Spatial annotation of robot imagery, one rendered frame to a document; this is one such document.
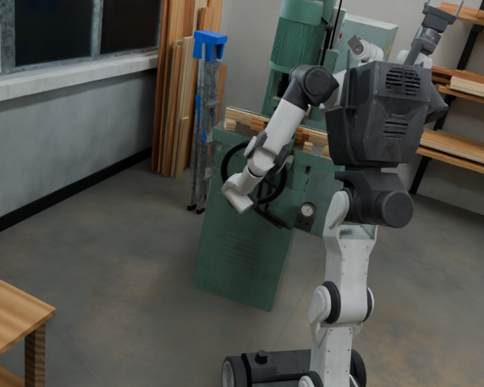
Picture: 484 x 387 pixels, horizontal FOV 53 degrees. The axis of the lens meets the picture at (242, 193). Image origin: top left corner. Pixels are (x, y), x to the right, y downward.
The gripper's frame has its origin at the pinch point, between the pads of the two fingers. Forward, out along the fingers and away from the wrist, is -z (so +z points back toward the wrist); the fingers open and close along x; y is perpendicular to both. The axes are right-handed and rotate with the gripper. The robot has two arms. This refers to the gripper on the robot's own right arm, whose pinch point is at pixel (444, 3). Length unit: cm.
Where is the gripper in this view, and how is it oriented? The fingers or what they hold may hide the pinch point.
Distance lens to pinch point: 206.8
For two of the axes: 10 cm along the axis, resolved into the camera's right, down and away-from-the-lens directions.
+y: 2.3, -1.4, 9.6
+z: -4.0, 8.9, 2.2
